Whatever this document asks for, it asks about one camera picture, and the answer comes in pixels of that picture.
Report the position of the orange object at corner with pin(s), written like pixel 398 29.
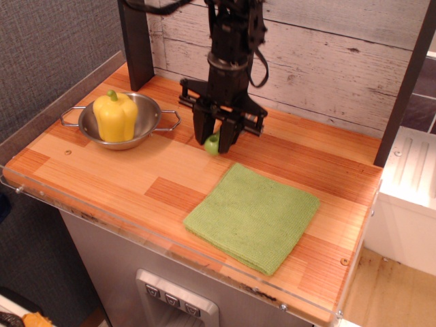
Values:
pixel 36 320

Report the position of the silver dispenser button panel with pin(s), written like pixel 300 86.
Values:
pixel 168 304

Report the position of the dark right upright post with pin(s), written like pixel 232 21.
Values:
pixel 412 73

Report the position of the dark upright post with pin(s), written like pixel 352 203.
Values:
pixel 412 73
pixel 137 46

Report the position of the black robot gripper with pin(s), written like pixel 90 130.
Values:
pixel 224 96

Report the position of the grey toy fridge cabinet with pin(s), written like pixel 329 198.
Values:
pixel 112 262

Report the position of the dark left upright post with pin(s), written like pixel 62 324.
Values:
pixel 137 46

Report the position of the yellow toy bell pepper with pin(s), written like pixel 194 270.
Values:
pixel 116 115

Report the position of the small steel pot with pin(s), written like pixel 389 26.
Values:
pixel 149 116

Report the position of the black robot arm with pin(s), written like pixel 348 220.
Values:
pixel 237 31

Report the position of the green handled grey spatula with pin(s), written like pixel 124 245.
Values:
pixel 211 144

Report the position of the green woven cloth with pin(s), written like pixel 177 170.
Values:
pixel 254 219

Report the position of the white toy sink unit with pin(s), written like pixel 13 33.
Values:
pixel 402 225

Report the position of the clear acrylic edge guard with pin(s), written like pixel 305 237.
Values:
pixel 148 204

